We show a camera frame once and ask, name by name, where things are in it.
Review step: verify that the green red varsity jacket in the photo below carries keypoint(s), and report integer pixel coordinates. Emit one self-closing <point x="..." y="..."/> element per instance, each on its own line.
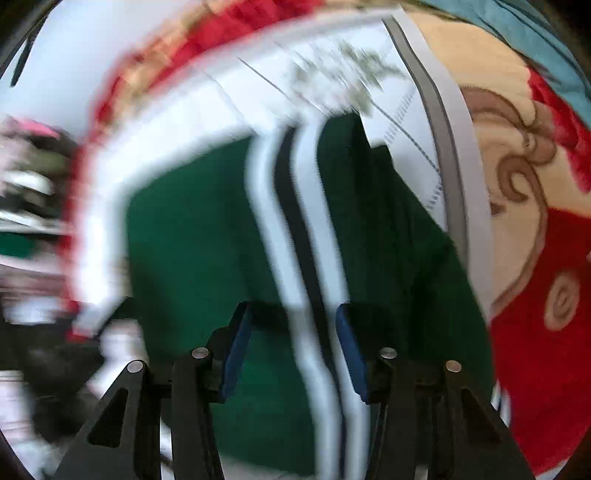
<point x="302" y="219"/>

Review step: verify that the red floral blanket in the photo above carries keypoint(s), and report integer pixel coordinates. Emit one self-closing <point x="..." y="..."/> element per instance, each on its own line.
<point x="535" y="152"/>

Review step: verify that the cluttered clothes rack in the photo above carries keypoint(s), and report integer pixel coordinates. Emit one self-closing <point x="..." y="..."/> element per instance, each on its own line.
<point x="49" y="351"/>

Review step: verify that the white diamond pattern mat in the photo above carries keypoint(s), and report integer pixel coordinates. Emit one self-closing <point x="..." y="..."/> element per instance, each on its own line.
<point x="379" y="64"/>

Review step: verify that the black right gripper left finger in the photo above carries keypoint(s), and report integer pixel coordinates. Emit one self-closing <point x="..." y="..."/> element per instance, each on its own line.
<point x="121" y="440"/>

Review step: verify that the light blue puffer jacket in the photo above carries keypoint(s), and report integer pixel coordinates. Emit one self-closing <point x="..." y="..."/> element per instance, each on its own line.
<point x="521" y="26"/>

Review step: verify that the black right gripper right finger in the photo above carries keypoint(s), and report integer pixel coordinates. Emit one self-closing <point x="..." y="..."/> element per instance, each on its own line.
<point x="432" y="419"/>

